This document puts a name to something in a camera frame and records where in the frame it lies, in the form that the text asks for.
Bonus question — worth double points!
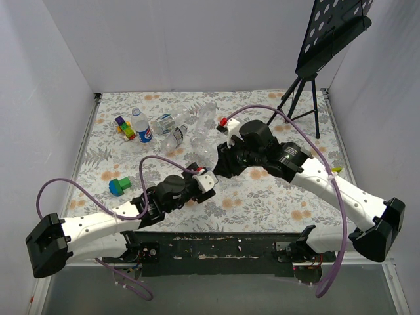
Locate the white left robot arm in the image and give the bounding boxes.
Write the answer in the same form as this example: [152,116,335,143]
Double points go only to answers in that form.
[26,163,218,278]

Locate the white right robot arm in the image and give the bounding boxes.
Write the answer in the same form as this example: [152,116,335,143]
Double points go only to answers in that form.
[214,118,406,262]

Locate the tall clear plastic bottle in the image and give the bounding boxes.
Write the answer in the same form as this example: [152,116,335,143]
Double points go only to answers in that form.
[190,102,217,146]

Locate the clear bottle black label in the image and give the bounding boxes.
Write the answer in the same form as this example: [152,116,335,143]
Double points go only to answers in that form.
[161,124,188,154]

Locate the small labelled clear bottle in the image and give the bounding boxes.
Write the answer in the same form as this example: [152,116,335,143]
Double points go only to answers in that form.
[150,106,190,135]

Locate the Pepsi plastic bottle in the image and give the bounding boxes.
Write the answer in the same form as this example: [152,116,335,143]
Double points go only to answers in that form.
[131,108,153,143]

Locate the blue green toy block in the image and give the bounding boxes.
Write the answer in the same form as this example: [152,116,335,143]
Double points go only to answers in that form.
[109,177,132,196]

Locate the colourful toy block car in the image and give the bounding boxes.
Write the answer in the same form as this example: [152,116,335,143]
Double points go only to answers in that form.
[115,116,136,141]

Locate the black music stand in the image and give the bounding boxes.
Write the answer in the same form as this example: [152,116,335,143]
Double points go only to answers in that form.
[278,0,373,139]

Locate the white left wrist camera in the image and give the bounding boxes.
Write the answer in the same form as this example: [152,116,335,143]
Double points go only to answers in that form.
[193,167,219,193]

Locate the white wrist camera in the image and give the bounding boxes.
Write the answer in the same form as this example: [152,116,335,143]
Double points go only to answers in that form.
[193,167,219,193]
[217,117,243,148]

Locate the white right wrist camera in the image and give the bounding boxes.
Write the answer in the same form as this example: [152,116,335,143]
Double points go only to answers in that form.
[217,117,243,148]

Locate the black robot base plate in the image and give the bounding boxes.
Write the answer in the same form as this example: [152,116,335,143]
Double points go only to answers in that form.
[105,232,336,279]

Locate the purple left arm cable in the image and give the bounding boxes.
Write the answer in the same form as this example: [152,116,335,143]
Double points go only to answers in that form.
[35,156,204,301]

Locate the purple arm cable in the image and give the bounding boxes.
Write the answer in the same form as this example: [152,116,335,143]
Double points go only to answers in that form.
[226,104,347,298]
[35,156,204,301]

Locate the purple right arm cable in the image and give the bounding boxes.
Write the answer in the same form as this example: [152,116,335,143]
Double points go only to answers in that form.
[226,104,347,298]

